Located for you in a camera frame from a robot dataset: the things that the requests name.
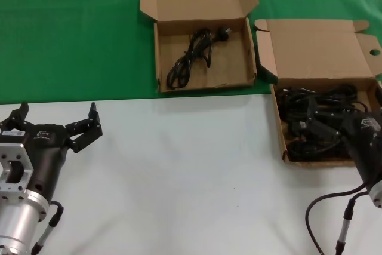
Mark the black power cable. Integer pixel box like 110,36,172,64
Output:
276,85,359,113
283,108,344,146
166,26,230,90
286,140,353,161

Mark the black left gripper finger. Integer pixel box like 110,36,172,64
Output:
0,102,33,132
66,102,104,155

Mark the thin black looping cable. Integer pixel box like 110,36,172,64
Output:
304,185,370,255

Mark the left arm connector cable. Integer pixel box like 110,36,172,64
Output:
29,200,65,255

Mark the larger open cardboard box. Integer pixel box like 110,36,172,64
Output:
253,18,382,164

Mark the silver left camera mount bracket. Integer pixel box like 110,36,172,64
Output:
0,142,35,201

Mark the right arm connector cable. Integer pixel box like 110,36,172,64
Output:
334,192,370,255

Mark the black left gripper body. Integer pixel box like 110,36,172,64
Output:
22,122,73,198

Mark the smaller open cardboard box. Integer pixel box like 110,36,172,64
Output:
138,0,260,93

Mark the arm connector cable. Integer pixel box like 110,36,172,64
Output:
334,192,370,255
29,200,65,255

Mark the green table cloth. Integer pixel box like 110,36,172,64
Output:
0,0,382,105

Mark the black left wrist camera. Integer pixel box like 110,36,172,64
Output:
0,128,27,145

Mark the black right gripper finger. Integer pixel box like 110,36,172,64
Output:
307,98,349,141

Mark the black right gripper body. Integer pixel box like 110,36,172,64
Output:
341,110,382,189

